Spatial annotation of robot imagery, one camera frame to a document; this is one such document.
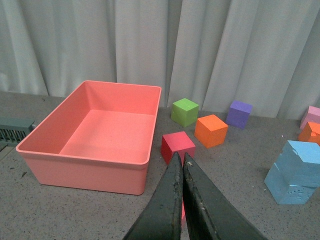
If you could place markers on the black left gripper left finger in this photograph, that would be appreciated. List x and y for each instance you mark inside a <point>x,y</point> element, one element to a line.
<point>161,219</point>

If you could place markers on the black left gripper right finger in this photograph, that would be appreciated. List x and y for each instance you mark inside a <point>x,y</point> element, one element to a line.
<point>209,214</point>

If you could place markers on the light blue block dented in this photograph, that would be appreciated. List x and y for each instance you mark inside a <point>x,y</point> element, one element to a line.
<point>284,193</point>

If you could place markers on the light blue block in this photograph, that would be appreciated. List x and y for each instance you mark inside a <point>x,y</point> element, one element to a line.
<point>299,163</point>

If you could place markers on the red foam block front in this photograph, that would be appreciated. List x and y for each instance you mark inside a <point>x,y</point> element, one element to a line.
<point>183,215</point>

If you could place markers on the red foam block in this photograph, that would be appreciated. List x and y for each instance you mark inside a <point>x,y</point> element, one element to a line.
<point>183,215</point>
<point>176,142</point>

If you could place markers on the red foam block rear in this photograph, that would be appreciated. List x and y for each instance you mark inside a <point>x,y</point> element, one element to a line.
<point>176,142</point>

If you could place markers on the orange foam block left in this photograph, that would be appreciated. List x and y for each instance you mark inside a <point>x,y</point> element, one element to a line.
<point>210,130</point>

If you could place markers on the orange foam block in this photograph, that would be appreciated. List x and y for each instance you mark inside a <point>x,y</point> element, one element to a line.
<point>310,133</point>
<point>210,130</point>

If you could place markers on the pink plastic bin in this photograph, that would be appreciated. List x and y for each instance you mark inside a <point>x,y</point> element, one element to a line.
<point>99,138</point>

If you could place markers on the purple foam block rear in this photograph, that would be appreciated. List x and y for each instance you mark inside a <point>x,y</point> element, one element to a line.
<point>238,114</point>

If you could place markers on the green foam block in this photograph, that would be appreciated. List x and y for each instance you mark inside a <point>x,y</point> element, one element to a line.
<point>184,112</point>

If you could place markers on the orange foam block right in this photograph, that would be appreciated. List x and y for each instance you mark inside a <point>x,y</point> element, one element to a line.
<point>310,133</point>

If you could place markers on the pink foam block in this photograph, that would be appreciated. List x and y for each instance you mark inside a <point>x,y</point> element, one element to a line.
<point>311,115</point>

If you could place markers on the white curtain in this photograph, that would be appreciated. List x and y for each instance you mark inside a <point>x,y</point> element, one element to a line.
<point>262,52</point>

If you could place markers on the grey vented device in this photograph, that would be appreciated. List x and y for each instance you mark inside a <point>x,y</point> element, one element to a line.
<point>14,130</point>

